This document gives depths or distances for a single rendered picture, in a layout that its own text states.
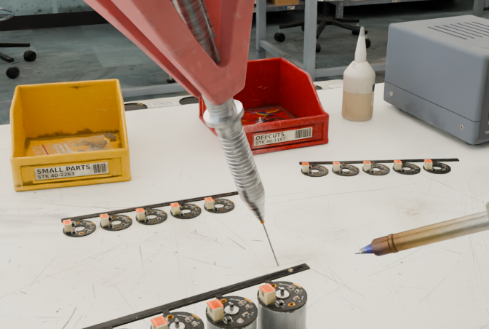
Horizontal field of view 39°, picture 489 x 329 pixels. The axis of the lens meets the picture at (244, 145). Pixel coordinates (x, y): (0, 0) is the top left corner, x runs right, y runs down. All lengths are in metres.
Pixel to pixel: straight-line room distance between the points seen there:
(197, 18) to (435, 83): 0.50
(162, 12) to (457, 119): 0.52
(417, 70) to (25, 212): 0.41
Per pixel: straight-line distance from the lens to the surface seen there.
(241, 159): 0.28
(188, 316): 0.34
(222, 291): 0.36
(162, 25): 0.23
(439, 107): 0.73
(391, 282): 0.49
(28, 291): 0.49
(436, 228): 0.31
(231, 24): 0.25
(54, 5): 4.77
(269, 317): 0.35
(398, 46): 0.78
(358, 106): 0.76
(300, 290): 0.36
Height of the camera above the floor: 1.01
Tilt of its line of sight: 22 degrees down
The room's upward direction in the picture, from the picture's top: straight up
